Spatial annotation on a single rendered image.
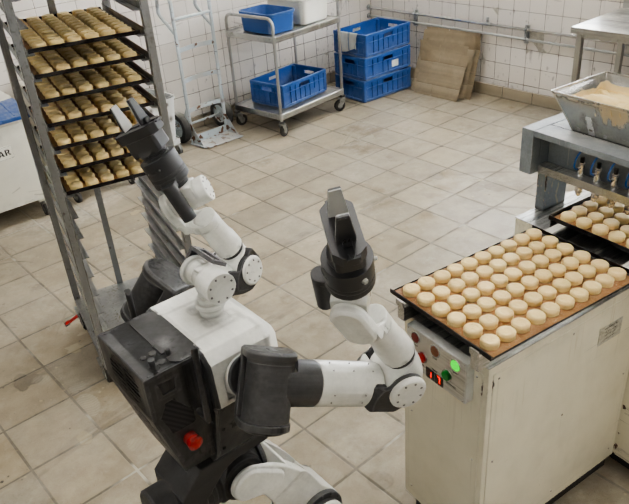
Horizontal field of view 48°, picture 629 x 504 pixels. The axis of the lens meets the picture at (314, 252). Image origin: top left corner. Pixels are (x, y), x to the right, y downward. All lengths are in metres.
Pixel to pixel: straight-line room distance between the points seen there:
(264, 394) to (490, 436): 0.95
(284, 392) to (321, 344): 2.07
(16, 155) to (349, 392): 3.78
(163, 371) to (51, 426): 1.94
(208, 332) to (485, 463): 1.04
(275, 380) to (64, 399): 2.17
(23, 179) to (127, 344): 3.58
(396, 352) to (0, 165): 3.81
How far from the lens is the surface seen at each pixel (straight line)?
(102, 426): 3.15
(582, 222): 2.45
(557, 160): 2.54
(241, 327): 1.39
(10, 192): 4.93
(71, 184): 2.89
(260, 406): 1.28
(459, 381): 1.96
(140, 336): 1.43
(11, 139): 4.83
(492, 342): 1.85
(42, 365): 3.61
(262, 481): 1.69
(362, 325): 1.22
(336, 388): 1.34
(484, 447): 2.09
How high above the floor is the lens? 2.05
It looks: 30 degrees down
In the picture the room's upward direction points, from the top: 5 degrees counter-clockwise
